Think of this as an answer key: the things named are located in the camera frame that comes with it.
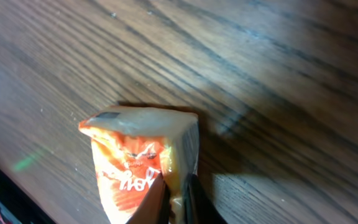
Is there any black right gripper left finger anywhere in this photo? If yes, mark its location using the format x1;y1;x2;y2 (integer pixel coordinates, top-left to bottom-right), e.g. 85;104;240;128
127;174;170;224

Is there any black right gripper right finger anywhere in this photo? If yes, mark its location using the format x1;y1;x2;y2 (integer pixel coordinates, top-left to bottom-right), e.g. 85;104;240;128
183;174;227;224

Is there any orange Kleenex tissue pack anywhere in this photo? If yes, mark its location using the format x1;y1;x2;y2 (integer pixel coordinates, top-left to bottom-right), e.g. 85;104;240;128
78;106;200;223

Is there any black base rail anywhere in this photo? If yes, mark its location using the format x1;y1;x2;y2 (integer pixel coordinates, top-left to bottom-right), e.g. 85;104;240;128
0;169;55;224

